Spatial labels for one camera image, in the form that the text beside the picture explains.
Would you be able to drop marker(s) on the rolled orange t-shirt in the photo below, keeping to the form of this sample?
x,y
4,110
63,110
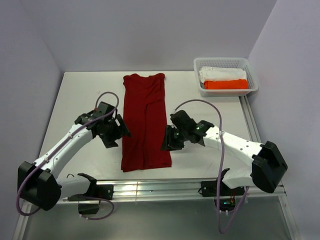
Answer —
x,y
226,84

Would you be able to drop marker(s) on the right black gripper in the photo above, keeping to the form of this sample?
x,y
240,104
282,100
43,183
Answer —
x,y
168,142

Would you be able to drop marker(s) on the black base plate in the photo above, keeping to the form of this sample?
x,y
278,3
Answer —
x,y
209,189
104,191

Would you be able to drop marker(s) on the white plastic basket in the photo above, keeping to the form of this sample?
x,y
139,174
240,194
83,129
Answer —
x,y
226,63

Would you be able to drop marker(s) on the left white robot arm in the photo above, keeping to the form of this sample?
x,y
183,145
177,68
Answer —
x,y
37,181

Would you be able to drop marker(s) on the rolled white t-shirt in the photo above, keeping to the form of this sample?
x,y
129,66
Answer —
x,y
208,73

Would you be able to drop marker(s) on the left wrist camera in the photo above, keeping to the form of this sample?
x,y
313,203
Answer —
x,y
104,109

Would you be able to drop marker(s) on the dark red t-shirt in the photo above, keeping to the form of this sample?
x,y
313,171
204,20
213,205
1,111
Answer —
x,y
144,113

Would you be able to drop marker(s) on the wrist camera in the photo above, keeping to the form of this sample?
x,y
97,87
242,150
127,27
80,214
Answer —
x,y
104,109
182,121

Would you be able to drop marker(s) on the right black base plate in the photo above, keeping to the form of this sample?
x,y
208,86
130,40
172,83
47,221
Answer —
x,y
209,189

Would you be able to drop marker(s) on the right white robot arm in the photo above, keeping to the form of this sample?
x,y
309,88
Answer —
x,y
265,165

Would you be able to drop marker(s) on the aluminium rail frame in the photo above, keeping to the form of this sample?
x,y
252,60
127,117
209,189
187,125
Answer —
x,y
175,189

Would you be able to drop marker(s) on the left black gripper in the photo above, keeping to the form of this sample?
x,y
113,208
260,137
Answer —
x,y
120,131

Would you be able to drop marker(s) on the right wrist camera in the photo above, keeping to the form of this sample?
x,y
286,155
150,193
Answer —
x,y
182,121

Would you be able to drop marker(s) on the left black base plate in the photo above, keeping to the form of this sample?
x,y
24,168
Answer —
x,y
104,191

